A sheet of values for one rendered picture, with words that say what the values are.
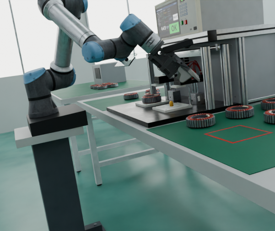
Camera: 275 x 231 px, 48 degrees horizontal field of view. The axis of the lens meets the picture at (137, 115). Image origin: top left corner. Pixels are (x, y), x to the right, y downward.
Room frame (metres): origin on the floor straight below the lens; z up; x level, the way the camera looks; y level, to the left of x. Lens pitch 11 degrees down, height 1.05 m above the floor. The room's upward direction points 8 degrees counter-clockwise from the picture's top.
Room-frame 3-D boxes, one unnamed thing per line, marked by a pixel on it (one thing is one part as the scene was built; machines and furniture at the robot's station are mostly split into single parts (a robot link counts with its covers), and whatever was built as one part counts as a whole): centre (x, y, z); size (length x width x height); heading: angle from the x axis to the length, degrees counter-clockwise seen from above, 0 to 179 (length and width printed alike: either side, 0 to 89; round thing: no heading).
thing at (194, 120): (1.19, -0.24, 0.77); 0.11 x 0.11 x 0.04
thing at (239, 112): (1.25, -0.42, 0.77); 0.11 x 0.11 x 0.04
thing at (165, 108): (1.53, -0.18, 0.78); 0.15 x 0.15 x 0.01; 20
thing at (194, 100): (1.58, -0.31, 0.80); 0.08 x 0.05 x 0.06; 20
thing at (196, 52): (1.68, -0.23, 1.03); 0.62 x 0.01 x 0.03; 20
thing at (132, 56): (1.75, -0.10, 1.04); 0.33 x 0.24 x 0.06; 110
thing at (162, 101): (1.75, -0.09, 0.78); 0.15 x 0.15 x 0.01; 20
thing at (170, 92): (1.80, -0.23, 0.80); 0.08 x 0.05 x 0.06; 20
